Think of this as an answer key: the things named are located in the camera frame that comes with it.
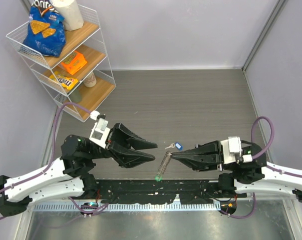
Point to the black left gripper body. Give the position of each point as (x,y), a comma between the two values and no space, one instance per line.
(115,134)

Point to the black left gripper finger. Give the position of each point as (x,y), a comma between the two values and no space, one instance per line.
(136,142)
(127,158)

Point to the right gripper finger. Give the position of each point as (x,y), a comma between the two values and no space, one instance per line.
(201,152)
(197,165)

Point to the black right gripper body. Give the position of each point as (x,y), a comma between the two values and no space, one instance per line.
(220,160)

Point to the green key tag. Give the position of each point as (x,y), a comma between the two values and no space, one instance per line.
(158,178)

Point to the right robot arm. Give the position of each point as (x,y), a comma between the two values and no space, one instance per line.
(243,170)

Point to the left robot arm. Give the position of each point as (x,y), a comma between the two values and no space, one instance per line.
(68,176)

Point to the blue key tag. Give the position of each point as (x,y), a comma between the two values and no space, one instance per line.
(178,146)

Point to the silver key on blue tag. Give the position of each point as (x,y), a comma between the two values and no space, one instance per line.
(171,146)

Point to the beige paper cup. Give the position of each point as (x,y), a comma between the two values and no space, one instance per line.
(90,81)

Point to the yellow M&Ms candy bag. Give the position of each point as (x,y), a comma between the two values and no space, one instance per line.
(67,82)

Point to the orange Reeses candy bag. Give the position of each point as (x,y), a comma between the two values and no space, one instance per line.
(73,62)

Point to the paper towel roll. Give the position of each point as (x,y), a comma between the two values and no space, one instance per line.
(69,9)

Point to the blue Doritos chip bag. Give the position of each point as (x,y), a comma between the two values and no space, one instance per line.
(46,32)

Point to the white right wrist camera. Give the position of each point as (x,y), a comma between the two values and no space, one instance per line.
(232,151)

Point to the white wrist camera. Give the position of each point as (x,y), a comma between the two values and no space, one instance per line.
(100,131)
(232,151)

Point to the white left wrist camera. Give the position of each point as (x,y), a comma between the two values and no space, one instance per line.
(100,131)

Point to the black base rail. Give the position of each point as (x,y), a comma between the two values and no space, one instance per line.
(137,191)

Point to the white wire shelf rack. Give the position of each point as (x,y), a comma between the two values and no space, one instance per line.
(89,41)

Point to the white slotted cable duct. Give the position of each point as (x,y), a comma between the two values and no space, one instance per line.
(67,206)

